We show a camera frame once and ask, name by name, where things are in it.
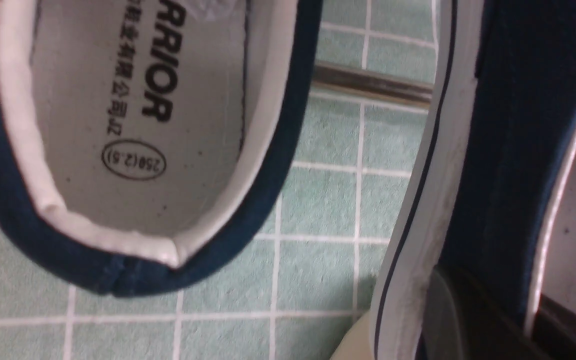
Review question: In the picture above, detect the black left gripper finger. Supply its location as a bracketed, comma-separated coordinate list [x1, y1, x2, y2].
[420, 265, 551, 360]

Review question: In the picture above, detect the navy canvas shoe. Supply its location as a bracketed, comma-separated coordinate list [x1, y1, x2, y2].
[369, 0, 576, 360]
[0, 0, 323, 297]

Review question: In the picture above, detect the metal shoe rack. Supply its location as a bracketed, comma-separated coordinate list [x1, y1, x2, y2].
[311, 60, 434, 110]

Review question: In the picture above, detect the left cream slide slipper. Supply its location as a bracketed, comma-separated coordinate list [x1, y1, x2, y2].
[330, 312, 374, 360]

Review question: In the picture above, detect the green checked table cloth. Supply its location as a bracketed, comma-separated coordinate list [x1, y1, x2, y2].
[0, 0, 442, 360]

